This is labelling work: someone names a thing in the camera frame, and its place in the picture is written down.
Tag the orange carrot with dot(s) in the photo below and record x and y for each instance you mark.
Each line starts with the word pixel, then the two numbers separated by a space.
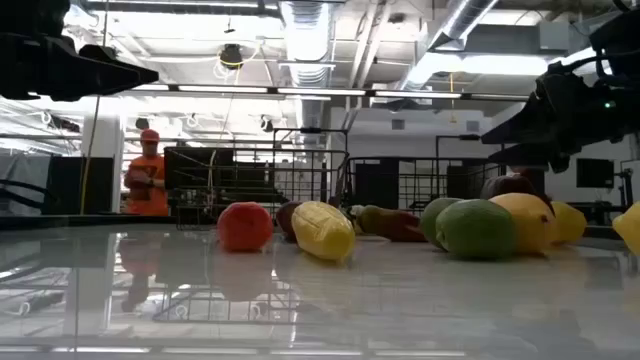
pixel 244 226

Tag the red pepper with green stem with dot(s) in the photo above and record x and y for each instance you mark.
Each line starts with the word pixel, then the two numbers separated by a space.
pixel 397 225

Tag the silver ventilation duct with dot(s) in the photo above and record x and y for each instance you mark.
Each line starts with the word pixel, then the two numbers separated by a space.
pixel 457 22
pixel 306 45

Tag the dark red apple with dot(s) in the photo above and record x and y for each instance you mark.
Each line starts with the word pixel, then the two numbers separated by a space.
pixel 507 186

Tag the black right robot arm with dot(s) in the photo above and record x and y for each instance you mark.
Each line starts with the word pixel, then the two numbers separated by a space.
pixel 620 40

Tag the person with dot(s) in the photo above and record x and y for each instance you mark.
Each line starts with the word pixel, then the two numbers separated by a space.
pixel 150 185

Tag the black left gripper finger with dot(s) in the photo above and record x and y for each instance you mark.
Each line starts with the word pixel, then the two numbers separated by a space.
pixel 100 75
pixel 100 50

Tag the orange-yellow lemon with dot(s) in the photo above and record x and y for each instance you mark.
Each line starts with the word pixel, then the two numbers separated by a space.
pixel 532 220

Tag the black ceiling dome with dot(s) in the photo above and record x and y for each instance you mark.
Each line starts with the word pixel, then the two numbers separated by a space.
pixel 231 56

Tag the white garlic bulb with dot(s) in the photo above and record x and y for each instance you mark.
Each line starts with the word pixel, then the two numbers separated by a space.
pixel 356 211

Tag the yellow lemon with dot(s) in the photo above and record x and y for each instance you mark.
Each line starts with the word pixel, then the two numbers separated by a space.
pixel 630 227
pixel 571 222

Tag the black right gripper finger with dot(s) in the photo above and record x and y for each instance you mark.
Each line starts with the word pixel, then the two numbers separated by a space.
pixel 520 125
pixel 540 156

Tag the dark red vegetable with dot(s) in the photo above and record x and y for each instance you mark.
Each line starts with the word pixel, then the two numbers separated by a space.
pixel 286 217

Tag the black wall monitor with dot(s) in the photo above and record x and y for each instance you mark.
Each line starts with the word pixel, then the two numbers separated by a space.
pixel 595 173

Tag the green lime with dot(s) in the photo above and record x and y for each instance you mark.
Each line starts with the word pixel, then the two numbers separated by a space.
pixel 475 229
pixel 432 217

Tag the overhead LED light bar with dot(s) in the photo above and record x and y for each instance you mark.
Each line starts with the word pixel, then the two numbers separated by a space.
pixel 320 92

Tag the black partition panel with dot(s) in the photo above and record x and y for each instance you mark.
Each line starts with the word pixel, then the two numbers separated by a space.
pixel 80 185

